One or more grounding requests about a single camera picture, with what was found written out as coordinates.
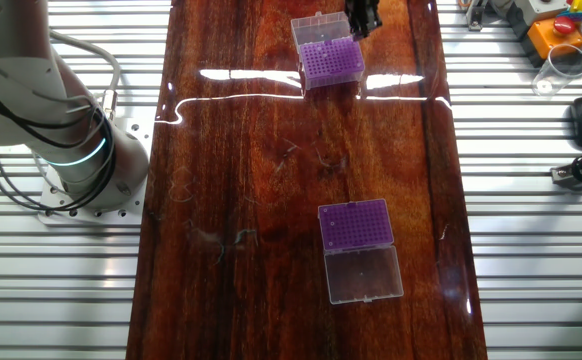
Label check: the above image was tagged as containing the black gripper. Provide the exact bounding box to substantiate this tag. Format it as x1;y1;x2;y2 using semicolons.
344;0;383;42

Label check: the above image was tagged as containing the tall purple pipette tip box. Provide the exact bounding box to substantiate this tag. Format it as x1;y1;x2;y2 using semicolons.
290;11;366;92

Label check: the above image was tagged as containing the flat purple pipette tip holder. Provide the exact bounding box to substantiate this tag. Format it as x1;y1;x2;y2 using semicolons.
317;198;405;306

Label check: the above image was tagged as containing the grey button box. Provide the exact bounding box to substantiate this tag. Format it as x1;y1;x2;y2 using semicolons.
513;0;571;27

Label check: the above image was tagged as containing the orange emergency stop box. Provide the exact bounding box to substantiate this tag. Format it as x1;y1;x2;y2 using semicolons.
526;14;582;61

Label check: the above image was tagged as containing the clear plastic cup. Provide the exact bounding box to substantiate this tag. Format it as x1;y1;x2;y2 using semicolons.
531;43;582;97

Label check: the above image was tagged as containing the silver bracket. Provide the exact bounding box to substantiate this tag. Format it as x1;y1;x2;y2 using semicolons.
458;0;490;32

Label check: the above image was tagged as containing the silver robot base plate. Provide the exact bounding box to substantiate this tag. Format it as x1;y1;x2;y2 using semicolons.
38;117;155;221

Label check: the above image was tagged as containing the grey hose with metal connector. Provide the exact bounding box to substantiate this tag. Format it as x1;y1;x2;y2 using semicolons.
48;28;123;124

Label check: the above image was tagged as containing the black cable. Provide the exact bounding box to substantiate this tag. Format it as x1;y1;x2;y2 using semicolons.
0;119;117;215
0;64;107;151

